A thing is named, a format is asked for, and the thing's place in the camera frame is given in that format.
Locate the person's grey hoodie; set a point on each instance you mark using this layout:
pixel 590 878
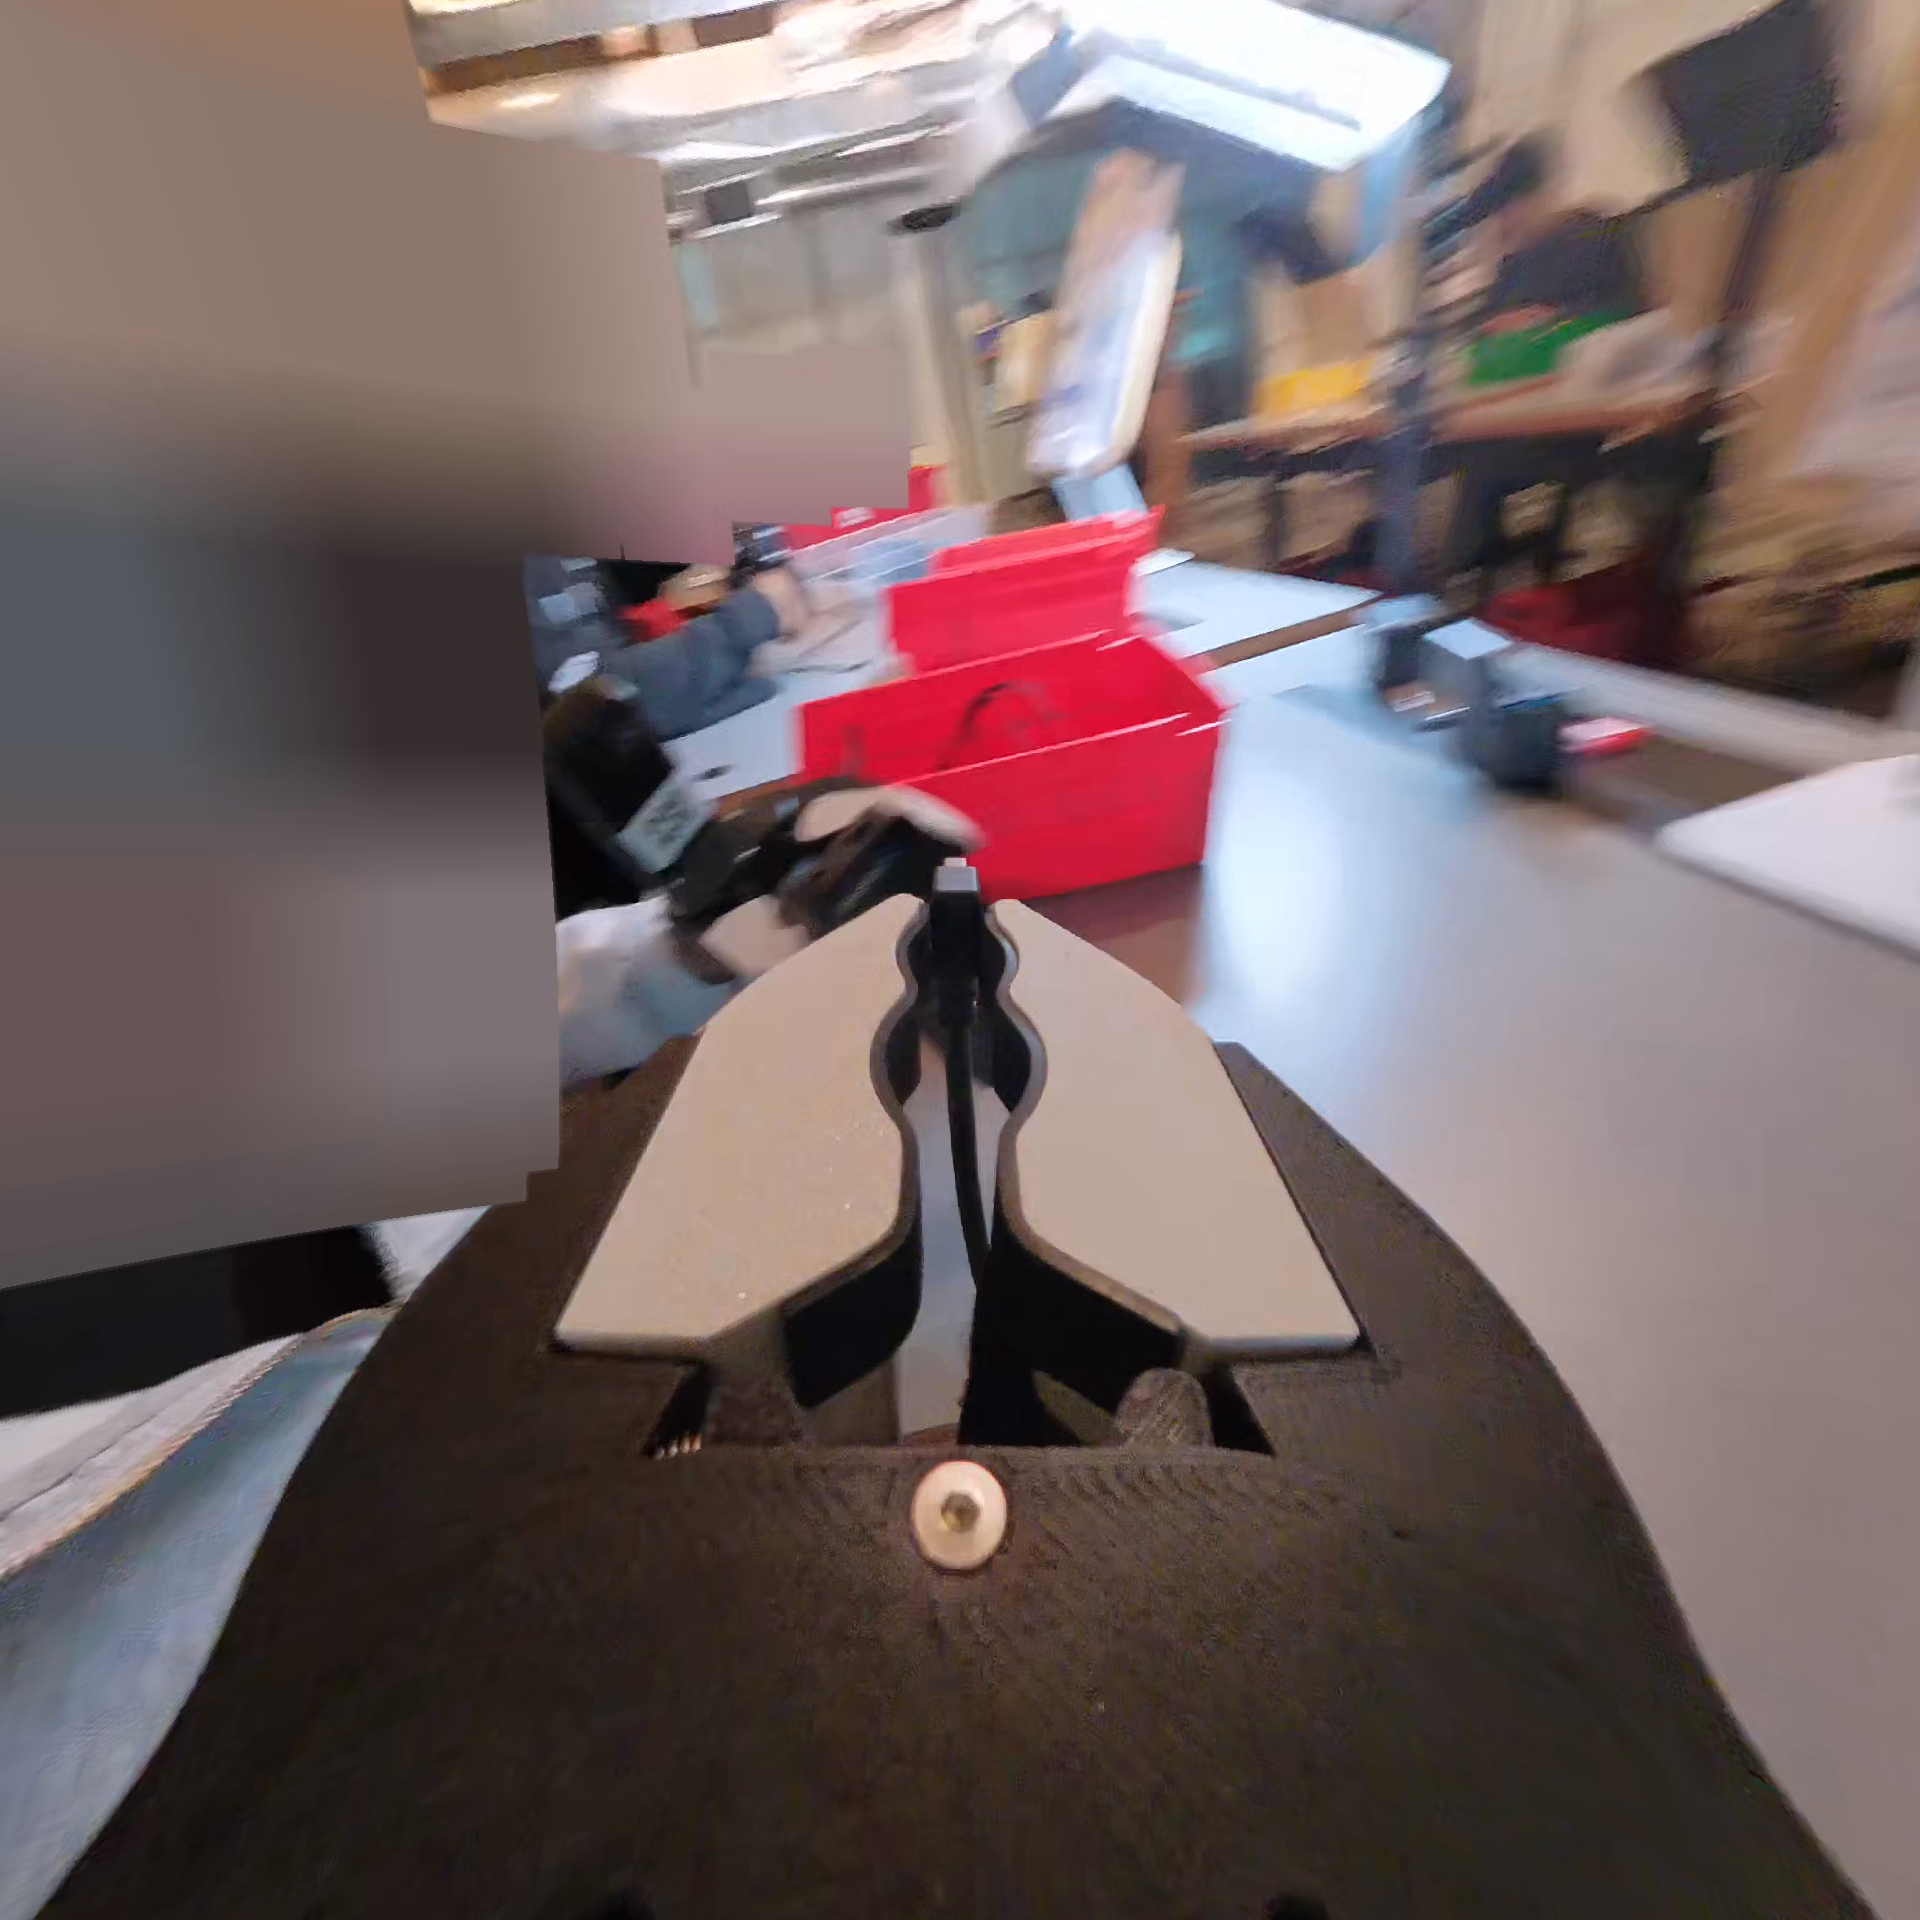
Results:
pixel 120 1501

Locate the instruction poster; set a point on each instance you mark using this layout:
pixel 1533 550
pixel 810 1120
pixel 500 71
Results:
pixel 1111 330

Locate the white poster stand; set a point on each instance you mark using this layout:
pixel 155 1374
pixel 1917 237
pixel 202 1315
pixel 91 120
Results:
pixel 1800 847

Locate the person's left forearm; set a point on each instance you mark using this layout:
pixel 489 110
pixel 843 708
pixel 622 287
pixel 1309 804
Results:
pixel 633 998

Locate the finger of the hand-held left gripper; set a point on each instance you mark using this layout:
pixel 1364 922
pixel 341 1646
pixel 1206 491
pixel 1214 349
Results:
pixel 761 939
pixel 888 811

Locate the red plastic bin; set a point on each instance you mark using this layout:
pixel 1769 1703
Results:
pixel 1021 585
pixel 1049 811

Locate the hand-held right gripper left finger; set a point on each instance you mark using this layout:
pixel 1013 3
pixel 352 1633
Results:
pixel 749 1169

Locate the dark grey tabletop device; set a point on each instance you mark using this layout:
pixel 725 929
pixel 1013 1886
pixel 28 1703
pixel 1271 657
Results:
pixel 1516 742

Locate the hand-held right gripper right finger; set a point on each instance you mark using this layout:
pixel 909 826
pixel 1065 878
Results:
pixel 1171 1187

